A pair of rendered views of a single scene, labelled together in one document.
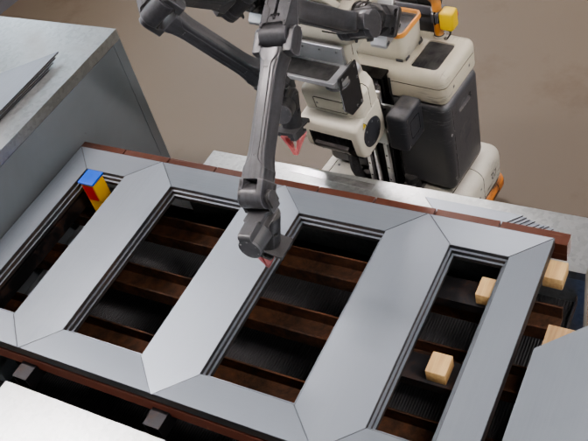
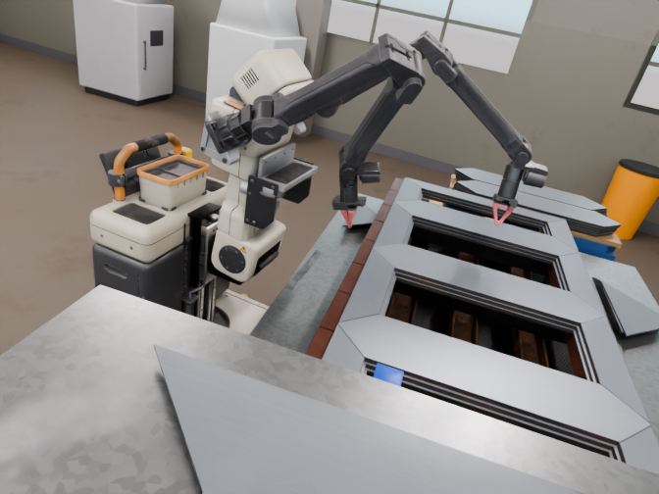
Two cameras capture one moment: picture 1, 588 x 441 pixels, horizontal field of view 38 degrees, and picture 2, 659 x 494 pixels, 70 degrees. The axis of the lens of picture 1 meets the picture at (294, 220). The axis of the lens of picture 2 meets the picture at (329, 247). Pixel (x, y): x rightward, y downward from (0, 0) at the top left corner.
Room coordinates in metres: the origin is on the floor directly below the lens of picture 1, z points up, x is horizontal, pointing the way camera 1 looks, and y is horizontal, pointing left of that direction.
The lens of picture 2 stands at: (2.61, 1.15, 1.58)
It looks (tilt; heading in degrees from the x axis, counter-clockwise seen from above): 29 degrees down; 242
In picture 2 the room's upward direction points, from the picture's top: 11 degrees clockwise
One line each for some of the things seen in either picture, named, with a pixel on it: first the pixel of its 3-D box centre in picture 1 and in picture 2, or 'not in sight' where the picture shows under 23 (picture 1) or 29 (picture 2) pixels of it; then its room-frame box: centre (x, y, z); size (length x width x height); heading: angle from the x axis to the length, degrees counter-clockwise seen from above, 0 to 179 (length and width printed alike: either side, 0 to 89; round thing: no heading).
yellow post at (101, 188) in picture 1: (102, 201); not in sight; (2.10, 0.57, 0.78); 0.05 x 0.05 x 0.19; 51
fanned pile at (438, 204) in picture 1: (483, 228); (365, 216); (1.58, -0.51, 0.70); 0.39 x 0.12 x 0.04; 51
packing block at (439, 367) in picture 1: (439, 367); not in sight; (1.12, -0.23, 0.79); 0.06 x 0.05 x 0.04; 141
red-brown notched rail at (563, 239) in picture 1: (292, 192); (362, 259); (1.86, -0.02, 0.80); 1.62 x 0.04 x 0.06; 51
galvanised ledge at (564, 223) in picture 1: (375, 207); (336, 255); (1.82, -0.25, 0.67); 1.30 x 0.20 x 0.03; 51
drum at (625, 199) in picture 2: not in sight; (628, 200); (-1.74, -1.42, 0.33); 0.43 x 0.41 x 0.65; 133
